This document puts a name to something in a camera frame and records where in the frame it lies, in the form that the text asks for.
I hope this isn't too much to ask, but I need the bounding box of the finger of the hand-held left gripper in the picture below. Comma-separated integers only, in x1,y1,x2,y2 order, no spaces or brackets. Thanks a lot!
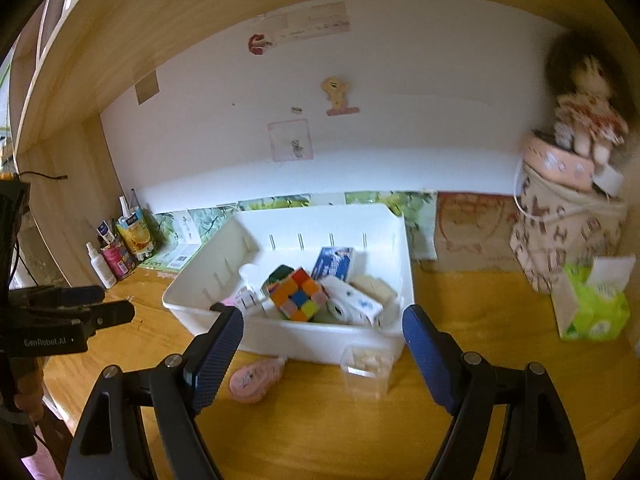
75,300,136,333
7,285,106,309

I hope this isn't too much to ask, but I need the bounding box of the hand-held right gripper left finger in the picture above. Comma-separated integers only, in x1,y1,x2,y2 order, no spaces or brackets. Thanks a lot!
62,305,246,480

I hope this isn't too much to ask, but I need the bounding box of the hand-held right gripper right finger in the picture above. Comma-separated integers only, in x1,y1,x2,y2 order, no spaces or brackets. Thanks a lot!
401,304,586,480

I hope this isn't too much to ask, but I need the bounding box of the pink plush toy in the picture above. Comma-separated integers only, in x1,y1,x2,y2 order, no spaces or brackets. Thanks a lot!
229,355,288,405

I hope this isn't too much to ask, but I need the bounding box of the clear plastic cup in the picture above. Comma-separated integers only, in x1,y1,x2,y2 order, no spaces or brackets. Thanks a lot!
340,342,395,401

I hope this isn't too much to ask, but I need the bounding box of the white plastic divider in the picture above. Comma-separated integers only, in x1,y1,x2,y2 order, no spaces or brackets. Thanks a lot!
235,262,271,317

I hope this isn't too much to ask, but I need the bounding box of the white plastic storage bin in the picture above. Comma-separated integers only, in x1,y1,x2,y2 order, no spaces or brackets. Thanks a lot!
161,203,415,367

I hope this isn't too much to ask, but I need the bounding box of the white box with blue print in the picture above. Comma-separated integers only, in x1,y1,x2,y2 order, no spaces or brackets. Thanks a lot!
322,276,386,328

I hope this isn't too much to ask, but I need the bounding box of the beige block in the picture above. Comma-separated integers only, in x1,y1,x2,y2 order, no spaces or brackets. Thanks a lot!
350,272,401,306

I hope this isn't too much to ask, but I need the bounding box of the multicoloured puzzle cube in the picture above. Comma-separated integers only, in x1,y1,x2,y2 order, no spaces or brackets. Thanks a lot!
267,267,331,322

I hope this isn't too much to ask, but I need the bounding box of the blue and white box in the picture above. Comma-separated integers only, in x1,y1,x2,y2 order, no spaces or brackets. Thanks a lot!
311,246,368,281

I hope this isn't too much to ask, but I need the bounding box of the person's left hand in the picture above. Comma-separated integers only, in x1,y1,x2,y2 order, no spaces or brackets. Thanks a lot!
14,357,46,413

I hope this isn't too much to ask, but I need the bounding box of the white spray bottle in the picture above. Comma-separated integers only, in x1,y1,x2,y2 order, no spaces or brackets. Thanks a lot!
85,241,118,289

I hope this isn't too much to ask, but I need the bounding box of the red snack packet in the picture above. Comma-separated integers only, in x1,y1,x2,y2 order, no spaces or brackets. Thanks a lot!
102,241,137,281

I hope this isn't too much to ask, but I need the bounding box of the yellow juice pouch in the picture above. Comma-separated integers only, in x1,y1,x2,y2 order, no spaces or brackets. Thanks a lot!
116,210,156,261

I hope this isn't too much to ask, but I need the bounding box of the clear slim bottle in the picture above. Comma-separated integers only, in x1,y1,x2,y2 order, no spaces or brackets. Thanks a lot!
119,189,143,221

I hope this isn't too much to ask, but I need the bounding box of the white box with barcode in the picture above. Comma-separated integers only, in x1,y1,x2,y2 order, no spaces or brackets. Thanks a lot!
162,208,202,269

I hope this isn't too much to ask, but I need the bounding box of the brown cartoon mat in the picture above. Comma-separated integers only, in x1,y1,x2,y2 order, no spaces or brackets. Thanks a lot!
432,191,526,261

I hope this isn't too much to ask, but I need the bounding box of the green scenery poster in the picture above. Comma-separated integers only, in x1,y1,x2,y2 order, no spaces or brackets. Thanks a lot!
137,190,438,273

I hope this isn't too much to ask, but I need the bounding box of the green tissue box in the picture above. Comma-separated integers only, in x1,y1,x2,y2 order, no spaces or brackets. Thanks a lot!
550,255,637,343

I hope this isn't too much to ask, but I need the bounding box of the beige printed fabric bag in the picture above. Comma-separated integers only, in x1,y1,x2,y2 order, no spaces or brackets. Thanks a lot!
510,160,628,293

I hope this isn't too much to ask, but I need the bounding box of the brown tape patch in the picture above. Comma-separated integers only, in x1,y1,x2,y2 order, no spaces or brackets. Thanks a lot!
135,71,161,106

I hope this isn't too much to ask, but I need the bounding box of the pink round box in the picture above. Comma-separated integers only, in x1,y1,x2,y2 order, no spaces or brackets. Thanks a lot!
520,130,598,193

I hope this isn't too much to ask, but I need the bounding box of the dark-haired doll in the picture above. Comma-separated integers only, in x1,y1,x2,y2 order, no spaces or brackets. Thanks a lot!
542,32,631,168

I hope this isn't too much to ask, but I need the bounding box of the wooden desk hutch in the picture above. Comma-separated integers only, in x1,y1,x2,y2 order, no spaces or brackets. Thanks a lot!
7,0,626,291

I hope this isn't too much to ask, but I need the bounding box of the pale paper note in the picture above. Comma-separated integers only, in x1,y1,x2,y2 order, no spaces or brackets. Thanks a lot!
257,1,351,41

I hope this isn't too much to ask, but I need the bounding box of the pink square wall sticker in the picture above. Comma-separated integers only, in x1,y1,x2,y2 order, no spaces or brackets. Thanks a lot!
267,119,313,162

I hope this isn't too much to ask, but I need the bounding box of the yellow duck wall sticker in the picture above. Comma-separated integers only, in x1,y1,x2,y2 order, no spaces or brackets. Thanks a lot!
320,76,361,117

